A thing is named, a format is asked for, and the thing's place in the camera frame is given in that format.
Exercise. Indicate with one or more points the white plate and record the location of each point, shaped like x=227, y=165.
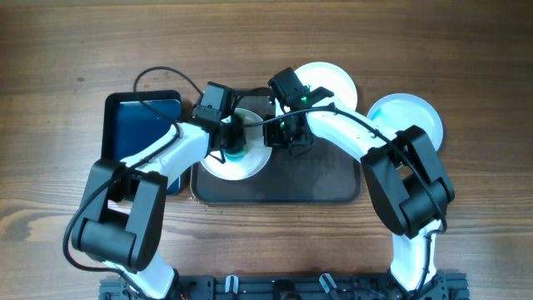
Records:
x=402, y=110
x=333, y=78
x=256, y=158

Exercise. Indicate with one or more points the dark brown serving tray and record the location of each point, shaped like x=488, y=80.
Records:
x=326, y=174

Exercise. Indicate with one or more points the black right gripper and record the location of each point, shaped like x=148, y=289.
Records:
x=271, y=137

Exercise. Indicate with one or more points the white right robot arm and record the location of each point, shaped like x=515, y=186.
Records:
x=408, y=184

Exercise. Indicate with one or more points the black tub of blue water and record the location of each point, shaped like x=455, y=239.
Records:
x=128, y=127

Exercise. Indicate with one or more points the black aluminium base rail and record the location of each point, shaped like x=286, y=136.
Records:
x=444, y=285

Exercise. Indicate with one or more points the green yellow sponge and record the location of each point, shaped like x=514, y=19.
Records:
x=235, y=154

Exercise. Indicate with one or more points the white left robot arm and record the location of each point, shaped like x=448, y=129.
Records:
x=118, y=226

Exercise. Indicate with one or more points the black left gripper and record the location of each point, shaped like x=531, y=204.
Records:
x=240, y=137

